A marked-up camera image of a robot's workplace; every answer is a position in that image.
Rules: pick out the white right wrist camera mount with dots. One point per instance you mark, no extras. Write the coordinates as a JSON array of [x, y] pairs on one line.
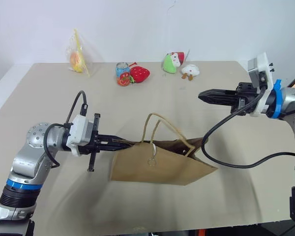
[[259, 66]]

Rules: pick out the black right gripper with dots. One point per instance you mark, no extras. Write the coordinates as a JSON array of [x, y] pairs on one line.
[[247, 98]]

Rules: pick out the clear bag with yellow toy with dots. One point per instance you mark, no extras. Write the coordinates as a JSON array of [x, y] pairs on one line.
[[76, 59]]

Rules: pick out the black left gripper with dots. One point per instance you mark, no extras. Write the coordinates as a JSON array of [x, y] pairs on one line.
[[94, 143]]

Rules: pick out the white plush toy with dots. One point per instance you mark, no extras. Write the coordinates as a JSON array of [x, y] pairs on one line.
[[190, 70]]

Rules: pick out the beige table cover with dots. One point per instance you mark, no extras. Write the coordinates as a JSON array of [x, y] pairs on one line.
[[64, 201]]

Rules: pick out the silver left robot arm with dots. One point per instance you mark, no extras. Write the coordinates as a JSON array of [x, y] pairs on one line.
[[27, 162]]

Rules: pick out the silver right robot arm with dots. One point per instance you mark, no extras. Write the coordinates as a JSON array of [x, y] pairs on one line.
[[293, 98]]

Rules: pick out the blue and red drink can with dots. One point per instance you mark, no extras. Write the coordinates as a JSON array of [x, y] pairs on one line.
[[123, 75]]

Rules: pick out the blue right wrist clip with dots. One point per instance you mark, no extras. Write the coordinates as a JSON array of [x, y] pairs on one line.
[[276, 105]]

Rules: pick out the red strawberry plush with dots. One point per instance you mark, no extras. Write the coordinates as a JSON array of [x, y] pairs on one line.
[[139, 73]]

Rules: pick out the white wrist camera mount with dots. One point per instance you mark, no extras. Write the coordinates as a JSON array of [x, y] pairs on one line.
[[78, 134], [259, 66]]

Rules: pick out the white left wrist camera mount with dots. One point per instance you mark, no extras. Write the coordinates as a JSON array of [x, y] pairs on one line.
[[78, 134]]

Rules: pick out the green red plush toy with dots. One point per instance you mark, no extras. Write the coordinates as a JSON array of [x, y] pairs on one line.
[[169, 65]]

